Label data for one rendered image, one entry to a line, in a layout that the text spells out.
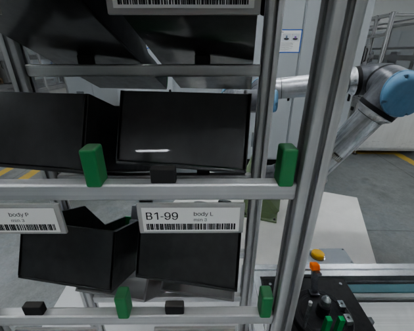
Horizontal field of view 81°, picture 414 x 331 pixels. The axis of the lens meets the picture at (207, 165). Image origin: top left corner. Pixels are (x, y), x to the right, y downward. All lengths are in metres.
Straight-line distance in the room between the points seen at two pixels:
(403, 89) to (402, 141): 4.33
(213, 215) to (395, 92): 0.73
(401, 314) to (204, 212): 0.80
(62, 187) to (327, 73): 0.21
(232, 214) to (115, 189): 0.10
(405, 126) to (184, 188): 4.96
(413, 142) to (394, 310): 4.50
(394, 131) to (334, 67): 4.85
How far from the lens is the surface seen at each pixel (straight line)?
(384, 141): 5.02
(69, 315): 0.34
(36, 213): 0.24
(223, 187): 0.19
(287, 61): 3.52
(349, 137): 0.91
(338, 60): 0.19
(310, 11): 3.60
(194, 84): 0.45
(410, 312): 0.96
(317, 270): 0.73
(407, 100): 0.88
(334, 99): 0.19
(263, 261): 1.00
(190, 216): 0.20
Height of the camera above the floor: 1.57
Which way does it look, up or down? 25 degrees down
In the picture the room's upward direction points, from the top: straight up
